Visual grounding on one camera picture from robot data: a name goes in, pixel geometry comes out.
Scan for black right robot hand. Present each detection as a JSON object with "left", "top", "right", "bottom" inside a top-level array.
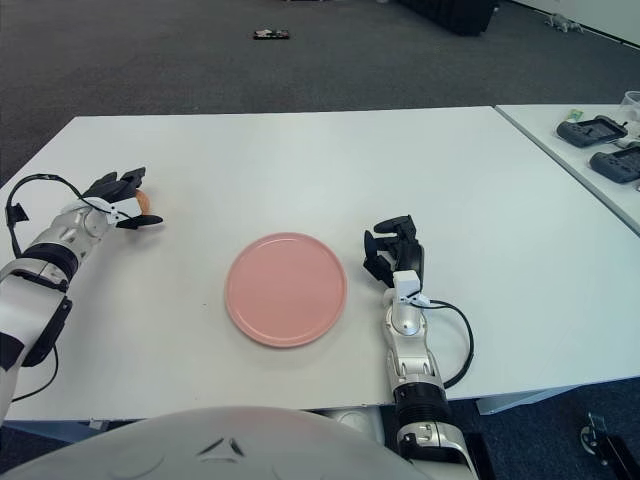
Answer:
[{"left": 362, "top": 214, "right": 426, "bottom": 290}]

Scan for pink round plate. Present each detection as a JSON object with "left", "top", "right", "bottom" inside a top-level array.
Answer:
[{"left": 224, "top": 231, "right": 349, "bottom": 349}]

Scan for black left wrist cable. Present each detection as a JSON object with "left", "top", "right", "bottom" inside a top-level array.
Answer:
[{"left": 4, "top": 173, "right": 139, "bottom": 261}]

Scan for grey caster wheel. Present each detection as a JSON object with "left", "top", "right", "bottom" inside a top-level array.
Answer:
[{"left": 579, "top": 412, "right": 609, "bottom": 456}]

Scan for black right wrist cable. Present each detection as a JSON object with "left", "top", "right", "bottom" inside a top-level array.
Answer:
[{"left": 419, "top": 297, "right": 475, "bottom": 389}]

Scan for dark grey handheld controller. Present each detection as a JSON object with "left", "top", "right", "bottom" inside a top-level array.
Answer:
[
  {"left": 555, "top": 114, "right": 629, "bottom": 149},
  {"left": 588, "top": 144, "right": 640, "bottom": 185}
]

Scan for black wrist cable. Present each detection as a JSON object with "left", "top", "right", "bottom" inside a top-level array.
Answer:
[
  {"left": 4, "top": 173, "right": 139, "bottom": 261},
  {"left": 419, "top": 297, "right": 475, "bottom": 389}
]

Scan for grey robot torso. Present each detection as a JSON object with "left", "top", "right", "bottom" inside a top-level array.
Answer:
[{"left": 0, "top": 405, "right": 426, "bottom": 480}]

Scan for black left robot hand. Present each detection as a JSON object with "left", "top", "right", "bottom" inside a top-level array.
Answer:
[{"left": 82, "top": 167, "right": 165, "bottom": 231}]

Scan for large black case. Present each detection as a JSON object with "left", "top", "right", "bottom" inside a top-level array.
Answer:
[{"left": 394, "top": 0, "right": 501, "bottom": 36}]

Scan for black equipment base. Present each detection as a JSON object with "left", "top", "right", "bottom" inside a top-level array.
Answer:
[{"left": 597, "top": 433, "right": 640, "bottom": 474}]

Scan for small grey robot dog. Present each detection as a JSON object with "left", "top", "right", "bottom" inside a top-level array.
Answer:
[{"left": 544, "top": 12, "right": 586, "bottom": 34}]

